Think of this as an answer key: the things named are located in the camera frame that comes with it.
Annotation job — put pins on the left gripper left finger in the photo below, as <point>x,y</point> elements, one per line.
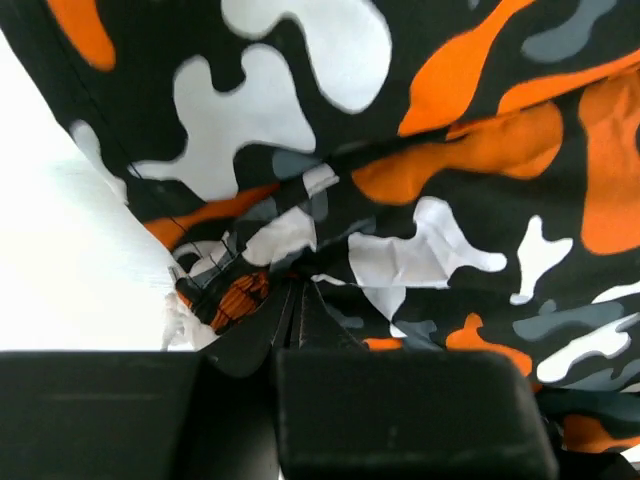
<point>148,415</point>

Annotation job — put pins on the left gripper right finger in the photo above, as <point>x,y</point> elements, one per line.
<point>345,412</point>

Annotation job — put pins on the camouflage patterned shorts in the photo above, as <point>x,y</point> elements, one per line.
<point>447,175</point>

